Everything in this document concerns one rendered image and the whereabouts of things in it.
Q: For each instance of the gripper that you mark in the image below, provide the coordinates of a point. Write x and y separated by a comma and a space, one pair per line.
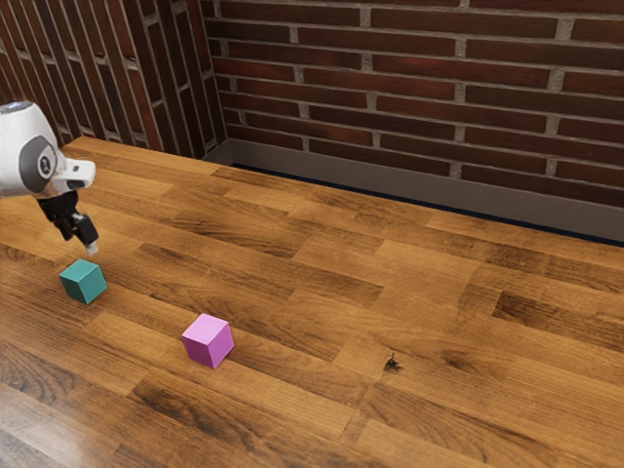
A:
57, 205

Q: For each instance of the pink block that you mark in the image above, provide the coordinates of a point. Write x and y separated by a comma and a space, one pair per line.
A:
208, 340

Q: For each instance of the teal block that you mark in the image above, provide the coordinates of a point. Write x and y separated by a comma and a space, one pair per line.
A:
83, 281

